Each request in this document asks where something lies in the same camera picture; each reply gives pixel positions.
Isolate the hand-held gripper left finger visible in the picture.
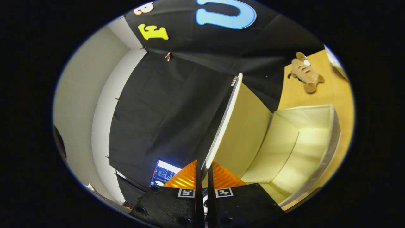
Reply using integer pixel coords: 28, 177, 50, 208
129, 160, 205, 228

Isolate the computer monitor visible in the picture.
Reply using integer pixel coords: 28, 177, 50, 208
149, 159, 183, 187

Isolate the grey fabric storage box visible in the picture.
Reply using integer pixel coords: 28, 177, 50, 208
202, 73, 342, 208

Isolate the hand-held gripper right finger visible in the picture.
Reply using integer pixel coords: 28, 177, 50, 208
207, 161, 284, 228

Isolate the brown striped plush toy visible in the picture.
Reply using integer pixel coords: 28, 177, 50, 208
287, 52, 325, 94

